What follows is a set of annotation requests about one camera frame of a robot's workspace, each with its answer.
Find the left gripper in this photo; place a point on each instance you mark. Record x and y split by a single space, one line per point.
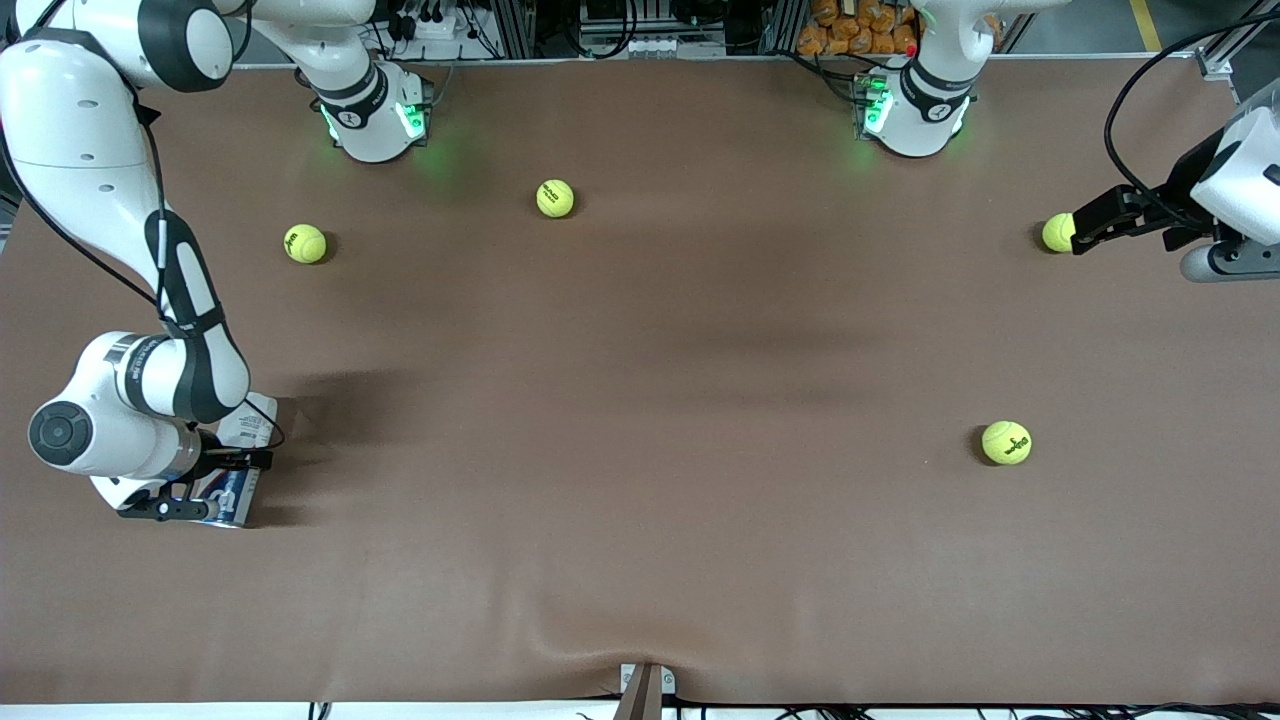
1172 203

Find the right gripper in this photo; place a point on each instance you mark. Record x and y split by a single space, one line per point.
222 462

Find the white blue tennis ball can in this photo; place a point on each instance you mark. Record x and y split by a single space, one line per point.
250 420

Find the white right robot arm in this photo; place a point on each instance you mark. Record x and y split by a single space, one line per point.
80 130

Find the yellow tennis ball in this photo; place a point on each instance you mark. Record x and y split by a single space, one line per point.
305 244
555 198
1056 232
1006 442

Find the bag of orange items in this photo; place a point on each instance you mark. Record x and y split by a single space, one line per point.
855 28

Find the brown table mat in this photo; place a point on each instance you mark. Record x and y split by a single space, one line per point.
640 400

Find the white power strip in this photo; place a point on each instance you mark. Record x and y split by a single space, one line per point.
432 25

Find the white terminal block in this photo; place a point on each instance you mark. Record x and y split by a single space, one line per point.
645 46

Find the aluminium frame strut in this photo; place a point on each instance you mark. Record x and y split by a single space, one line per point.
1225 55

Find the metal clamp bracket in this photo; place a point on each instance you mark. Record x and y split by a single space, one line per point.
645 690

